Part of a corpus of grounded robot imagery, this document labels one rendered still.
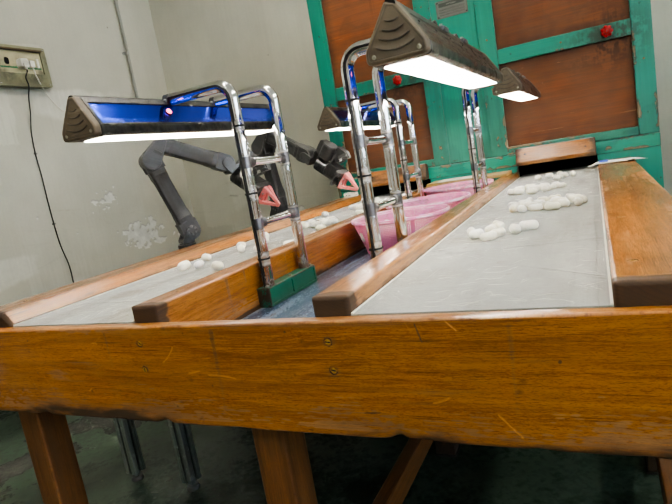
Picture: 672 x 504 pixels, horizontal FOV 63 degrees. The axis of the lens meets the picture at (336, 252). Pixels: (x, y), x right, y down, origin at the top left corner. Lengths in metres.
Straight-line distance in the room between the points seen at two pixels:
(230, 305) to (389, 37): 0.56
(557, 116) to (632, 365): 1.87
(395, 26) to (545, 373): 0.44
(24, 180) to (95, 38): 1.11
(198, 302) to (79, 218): 2.77
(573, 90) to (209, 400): 1.96
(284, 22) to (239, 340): 3.20
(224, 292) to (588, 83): 1.80
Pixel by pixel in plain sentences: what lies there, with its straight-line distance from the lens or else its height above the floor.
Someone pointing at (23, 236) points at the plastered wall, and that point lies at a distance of 3.47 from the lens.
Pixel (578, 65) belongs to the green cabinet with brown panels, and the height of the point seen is 1.14.
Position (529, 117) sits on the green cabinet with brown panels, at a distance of 2.44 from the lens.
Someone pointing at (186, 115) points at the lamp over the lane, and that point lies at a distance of 1.19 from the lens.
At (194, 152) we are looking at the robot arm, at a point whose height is 1.05.
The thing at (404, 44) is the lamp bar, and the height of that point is 1.05.
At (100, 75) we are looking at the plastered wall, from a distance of 4.02.
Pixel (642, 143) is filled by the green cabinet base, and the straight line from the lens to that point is 2.42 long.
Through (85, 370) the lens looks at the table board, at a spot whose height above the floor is 0.67.
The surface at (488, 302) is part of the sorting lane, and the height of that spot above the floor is 0.74.
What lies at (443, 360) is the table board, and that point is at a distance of 0.66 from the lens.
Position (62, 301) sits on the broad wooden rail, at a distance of 1.24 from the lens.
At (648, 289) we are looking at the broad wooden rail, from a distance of 0.63.
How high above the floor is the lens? 0.93
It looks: 9 degrees down
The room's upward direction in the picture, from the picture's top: 10 degrees counter-clockwise
